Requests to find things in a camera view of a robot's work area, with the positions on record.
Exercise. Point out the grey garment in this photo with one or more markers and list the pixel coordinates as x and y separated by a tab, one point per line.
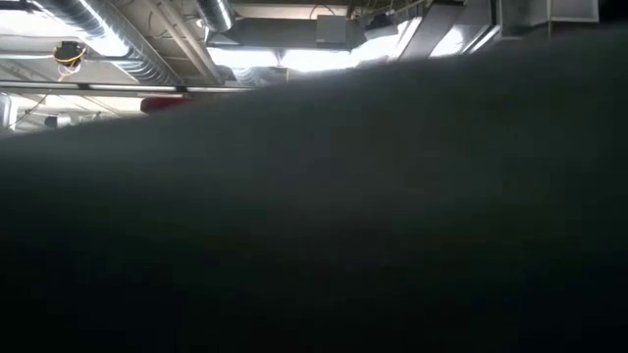
314	220

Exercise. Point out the red plastic laundry bin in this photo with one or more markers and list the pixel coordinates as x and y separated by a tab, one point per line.
162	104

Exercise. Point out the grey ceiling box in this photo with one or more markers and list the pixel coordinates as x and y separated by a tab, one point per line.
331	30

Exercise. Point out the long ceiling light strip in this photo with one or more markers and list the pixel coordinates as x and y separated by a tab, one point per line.
132	88

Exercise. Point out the narrow silver ventilation duct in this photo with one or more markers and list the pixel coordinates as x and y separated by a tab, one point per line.
218	15

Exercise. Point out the wide silver ventilation duct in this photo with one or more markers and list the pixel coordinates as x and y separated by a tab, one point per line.
122	44

